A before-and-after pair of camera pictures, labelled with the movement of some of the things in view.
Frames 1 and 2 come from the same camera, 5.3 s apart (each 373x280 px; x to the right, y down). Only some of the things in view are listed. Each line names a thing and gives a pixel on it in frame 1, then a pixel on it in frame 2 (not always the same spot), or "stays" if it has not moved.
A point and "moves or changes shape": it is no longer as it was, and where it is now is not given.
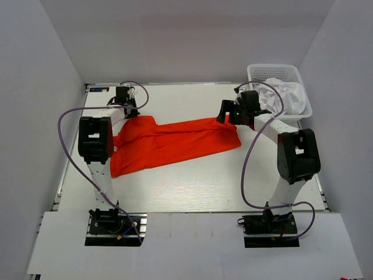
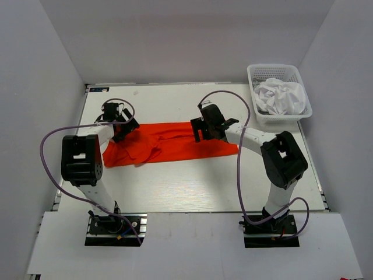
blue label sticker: [98, 89] stays
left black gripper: [135, 112] -> [133, 124]
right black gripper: [229, 106] -> [198, 123]
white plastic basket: [287, 73] stays
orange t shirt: [141, 143] moves or changes shape
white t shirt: [292, 93] stays
